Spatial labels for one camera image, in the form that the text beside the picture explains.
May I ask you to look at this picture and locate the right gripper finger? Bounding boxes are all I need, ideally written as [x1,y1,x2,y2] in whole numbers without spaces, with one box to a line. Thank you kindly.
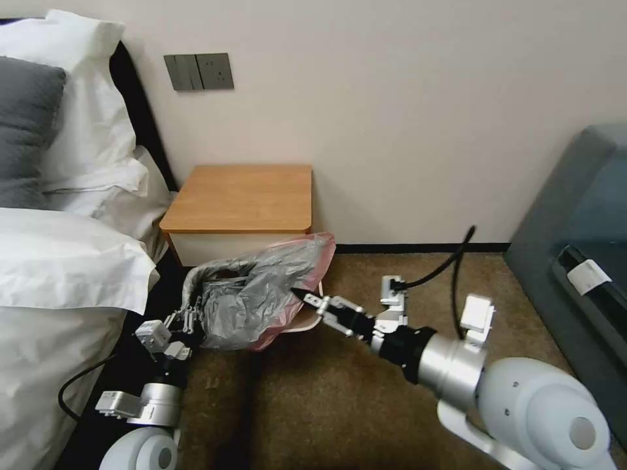
[317,311,355,339]
[291,287,367,317]

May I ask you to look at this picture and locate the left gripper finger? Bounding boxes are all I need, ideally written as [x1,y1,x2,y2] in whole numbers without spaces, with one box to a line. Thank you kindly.
[164,304,189,339]
[187,292,206,346]

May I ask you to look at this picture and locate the grey plastic garbage bag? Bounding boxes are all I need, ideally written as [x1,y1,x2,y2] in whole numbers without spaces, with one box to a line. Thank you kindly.
[180,238,320,351]

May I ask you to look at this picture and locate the pink plastic bag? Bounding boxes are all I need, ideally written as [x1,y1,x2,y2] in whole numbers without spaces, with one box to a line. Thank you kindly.
[247,232,338,353]

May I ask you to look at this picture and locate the black baseboard strip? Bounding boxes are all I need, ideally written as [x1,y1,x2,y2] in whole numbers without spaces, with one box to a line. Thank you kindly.
[334,242,513,255]

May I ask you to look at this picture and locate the wooden top nightstand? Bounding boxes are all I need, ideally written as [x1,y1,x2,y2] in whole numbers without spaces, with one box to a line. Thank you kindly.
[159,164,314,268]

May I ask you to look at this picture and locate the white duvet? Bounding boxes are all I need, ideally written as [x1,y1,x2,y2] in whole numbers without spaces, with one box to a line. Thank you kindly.
[0,207,161,315]

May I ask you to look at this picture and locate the white bed sheet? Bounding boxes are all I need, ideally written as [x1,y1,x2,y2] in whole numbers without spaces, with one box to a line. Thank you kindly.
[0,144,173,463]

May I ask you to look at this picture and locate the white sofa label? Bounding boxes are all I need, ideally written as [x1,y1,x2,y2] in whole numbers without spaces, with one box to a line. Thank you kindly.
[568,259,613,296]

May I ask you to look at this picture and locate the black bed headboard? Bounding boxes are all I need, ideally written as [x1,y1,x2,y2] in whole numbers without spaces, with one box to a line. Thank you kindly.
[108,39,180,193]

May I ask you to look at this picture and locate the grey-blue sofa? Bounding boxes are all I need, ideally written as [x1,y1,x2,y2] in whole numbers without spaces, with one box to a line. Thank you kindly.
[503,124,627,433]

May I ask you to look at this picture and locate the white pillow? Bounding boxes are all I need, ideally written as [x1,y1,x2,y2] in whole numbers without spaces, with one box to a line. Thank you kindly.
[0,8,151,219]

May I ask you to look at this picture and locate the dark grey pillow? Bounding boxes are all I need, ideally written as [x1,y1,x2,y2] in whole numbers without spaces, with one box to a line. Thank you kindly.
[0,54,67,210]

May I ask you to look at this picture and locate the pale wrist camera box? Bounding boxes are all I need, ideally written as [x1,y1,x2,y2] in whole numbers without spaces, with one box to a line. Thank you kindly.
[134,320,171,353]
[376,275,408,335]

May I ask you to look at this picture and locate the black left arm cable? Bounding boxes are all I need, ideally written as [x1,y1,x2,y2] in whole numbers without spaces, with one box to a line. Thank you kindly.
[58,355,118,422]

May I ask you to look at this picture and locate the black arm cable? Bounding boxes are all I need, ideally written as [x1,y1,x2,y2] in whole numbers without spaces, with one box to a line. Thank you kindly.
[400,225,479,341]
[58,355,118,422]

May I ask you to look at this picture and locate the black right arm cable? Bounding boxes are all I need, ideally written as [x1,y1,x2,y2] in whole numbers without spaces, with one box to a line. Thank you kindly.
[400,225,479,341]

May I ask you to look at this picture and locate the grey wall switch panel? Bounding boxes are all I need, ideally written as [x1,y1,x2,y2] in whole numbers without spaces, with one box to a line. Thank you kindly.
[163,54,200,92]

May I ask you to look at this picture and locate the grey wall socket panel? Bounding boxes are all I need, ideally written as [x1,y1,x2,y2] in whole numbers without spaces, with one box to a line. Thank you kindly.
[195,52,235,91]

